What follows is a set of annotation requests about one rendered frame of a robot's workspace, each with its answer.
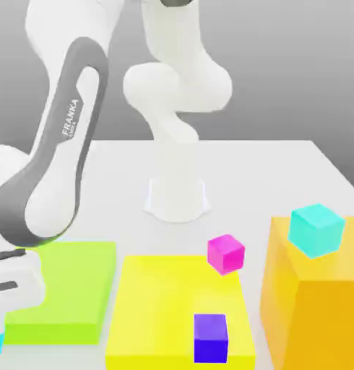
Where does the small purple cube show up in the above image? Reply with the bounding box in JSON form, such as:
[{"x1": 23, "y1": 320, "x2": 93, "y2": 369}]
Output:
[{"x1": 193, "y1": 313, "x2": 230, "y2": 364}]

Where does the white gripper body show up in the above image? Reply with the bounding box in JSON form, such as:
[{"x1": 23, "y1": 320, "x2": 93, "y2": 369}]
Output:
[{"x1": 0, "y1": 261, "x2": 47, "y2": 318}]

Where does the large orange box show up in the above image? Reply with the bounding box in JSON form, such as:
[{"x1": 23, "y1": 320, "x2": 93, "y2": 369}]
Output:
[{"x1": 259, "y1": 215, "x2": 354, "y2": 370}]

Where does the large yellow box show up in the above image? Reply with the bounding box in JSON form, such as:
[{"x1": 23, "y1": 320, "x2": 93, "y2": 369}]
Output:
[{"x1": 105, "y1": 254, "x2": 256, "y2": 370}]

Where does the small magenta cube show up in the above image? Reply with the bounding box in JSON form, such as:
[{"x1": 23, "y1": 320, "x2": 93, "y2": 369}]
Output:
[{"x1": 207, "y1": 233, "x2": 246, "y2": 277}]

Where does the large lime green box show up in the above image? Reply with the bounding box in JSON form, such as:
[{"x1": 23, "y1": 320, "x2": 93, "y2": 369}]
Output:
[{"x1": 3, "y1": 241, "x2": 118, "y2": 345}]

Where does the small turquoise cube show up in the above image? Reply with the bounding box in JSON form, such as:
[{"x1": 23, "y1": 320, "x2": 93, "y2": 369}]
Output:
[{"x1": 287, "y1": 202, "x2": 346, "y2": 259}]

